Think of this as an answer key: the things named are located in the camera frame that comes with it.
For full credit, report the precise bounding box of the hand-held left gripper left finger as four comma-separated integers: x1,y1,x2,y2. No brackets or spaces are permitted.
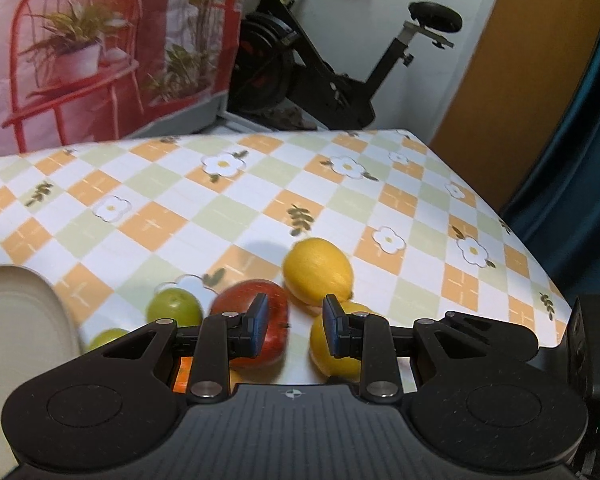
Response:
82,292,271,405

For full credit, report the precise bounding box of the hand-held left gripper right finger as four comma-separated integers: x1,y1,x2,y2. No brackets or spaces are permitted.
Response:
321,294,539,404

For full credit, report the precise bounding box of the yellow lemon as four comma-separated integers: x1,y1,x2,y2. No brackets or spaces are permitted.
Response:
309,301,381,380
282,237,355,307

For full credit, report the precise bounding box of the bright red apple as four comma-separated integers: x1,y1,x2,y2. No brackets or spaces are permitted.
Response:
210,280,291,372

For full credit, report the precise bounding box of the green apple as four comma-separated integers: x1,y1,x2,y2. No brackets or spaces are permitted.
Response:
87,328,131,352
146,287,203,328

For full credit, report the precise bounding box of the beige round plate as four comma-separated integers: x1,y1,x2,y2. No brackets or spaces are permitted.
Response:
0,266,84,480

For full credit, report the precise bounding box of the checkered flower tablecloth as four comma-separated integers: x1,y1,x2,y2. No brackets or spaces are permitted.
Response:
0,129,576,386

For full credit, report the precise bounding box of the teal curtain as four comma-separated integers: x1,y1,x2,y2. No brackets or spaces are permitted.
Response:
500,0,600,306

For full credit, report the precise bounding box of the black exercise bike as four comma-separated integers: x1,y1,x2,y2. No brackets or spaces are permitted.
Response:
227,0,463,131

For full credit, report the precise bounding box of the brown wooden door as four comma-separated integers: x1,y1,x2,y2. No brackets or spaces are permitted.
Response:
430,0,600,213

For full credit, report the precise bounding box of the pink printed backdrop cloth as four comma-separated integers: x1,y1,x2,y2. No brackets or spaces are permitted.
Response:
0,0,253,158

